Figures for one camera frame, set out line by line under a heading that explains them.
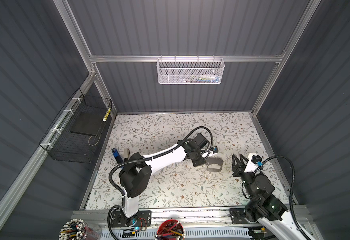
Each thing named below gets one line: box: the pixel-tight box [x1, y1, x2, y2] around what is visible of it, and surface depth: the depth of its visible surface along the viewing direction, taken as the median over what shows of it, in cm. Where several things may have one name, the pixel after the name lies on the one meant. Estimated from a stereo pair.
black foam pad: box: [70, 112, 106, 136], surface depth 78 cm
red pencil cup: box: [155, 219, 185, 240], surface depth 62 cm
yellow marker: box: [102, 107, 111, 122], surface depth 83 cm
